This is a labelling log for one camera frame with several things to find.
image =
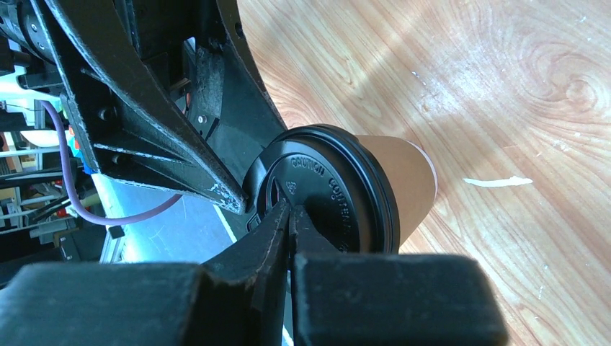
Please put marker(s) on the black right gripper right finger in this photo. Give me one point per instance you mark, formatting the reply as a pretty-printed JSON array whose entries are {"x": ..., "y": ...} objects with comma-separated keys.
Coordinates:
[{"x": 387, "y": 299}]

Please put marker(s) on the white paper scrap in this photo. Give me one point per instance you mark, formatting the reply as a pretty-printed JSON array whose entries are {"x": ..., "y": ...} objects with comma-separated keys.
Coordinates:
[{"x": 508, "y": 182}]

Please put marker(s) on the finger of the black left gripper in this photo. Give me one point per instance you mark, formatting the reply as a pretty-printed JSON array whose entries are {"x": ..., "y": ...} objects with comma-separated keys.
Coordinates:
[{"x": 243, "y": 119}]

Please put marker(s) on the brown paper cup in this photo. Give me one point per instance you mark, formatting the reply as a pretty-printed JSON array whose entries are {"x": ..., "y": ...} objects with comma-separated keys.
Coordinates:
[{"x": 412, "y": 177}]

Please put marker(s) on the black plastic cup lid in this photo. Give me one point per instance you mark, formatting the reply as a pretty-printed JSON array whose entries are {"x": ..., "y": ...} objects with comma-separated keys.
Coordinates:
[{"x": 338, "y": 181}]

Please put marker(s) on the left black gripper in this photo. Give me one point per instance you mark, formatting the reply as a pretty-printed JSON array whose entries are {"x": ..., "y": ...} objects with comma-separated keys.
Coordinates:
[{"x": 156, "y": 91}]

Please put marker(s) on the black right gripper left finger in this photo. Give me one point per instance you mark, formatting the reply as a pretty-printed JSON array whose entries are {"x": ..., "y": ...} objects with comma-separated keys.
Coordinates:
[{"x": 235, "y": 298}]

